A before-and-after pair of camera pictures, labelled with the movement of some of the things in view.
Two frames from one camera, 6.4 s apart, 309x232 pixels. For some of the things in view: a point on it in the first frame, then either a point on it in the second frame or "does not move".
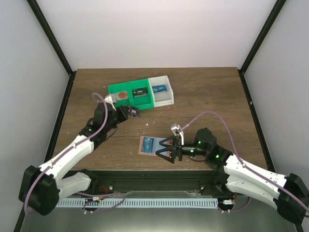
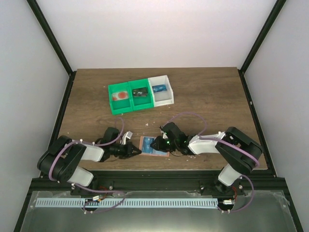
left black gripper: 124,115 -> 129,151
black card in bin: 140,92 does not move
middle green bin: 140,95 does not move
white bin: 162,92 does not move
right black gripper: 176,150 -> 159,144
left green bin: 123,93 does not move
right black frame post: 273,15 does not move
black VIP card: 133,111 -> 141,92
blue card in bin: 159,88 does not move
